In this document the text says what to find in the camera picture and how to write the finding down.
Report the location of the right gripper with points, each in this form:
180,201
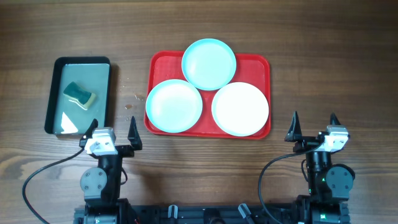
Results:
295,135

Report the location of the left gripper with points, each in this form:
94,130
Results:
127,150

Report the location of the green yellow sponge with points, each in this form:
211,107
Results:
78,95

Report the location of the light blue plate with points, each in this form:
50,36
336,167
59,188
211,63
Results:
174,106
208,64

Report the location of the white plate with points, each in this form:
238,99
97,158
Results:
240,109

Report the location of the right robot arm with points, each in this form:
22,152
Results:
328,184

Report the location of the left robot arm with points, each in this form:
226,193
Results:
101,184

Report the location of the black water tray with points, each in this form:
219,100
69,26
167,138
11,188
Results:
65,114

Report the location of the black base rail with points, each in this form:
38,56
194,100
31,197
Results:
283,212

